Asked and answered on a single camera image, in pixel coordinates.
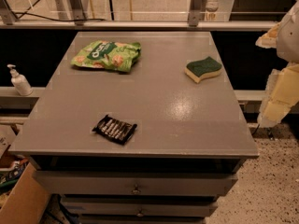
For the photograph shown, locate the green and yellow sponge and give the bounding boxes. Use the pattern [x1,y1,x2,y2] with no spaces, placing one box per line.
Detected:
[185,57,222,83]

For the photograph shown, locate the green snack bag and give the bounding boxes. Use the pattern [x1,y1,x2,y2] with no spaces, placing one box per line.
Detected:
[71,40,141,73]

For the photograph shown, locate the grey metal railing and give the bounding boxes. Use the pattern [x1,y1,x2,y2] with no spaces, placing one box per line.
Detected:
[0,0,299,33]

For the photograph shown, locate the top grey drawer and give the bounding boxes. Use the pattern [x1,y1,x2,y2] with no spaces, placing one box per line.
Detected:
[33,171,237,196]

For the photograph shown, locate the grey drawer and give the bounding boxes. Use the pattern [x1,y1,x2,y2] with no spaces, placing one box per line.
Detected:
[33,171,237,196]
[62,198,218,217]

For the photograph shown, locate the white pump bottle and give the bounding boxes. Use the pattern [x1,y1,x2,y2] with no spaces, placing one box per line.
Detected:
[7,64,33,96]

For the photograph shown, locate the black cable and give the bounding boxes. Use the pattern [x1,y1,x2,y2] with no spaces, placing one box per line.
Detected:
[12,11,107,22]

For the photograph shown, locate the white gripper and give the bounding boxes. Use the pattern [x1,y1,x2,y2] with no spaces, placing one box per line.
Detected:
[255,1,299,128]

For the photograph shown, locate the grey drawer cabinet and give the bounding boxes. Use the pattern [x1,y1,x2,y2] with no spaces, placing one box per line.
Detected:
[11,32,258,224]

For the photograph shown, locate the cardboard box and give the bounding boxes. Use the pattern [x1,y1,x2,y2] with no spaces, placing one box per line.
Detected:
[0,164,50,224]

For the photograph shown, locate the black candy wrapper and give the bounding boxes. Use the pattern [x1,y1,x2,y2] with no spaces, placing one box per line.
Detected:
[93,115,137,146]

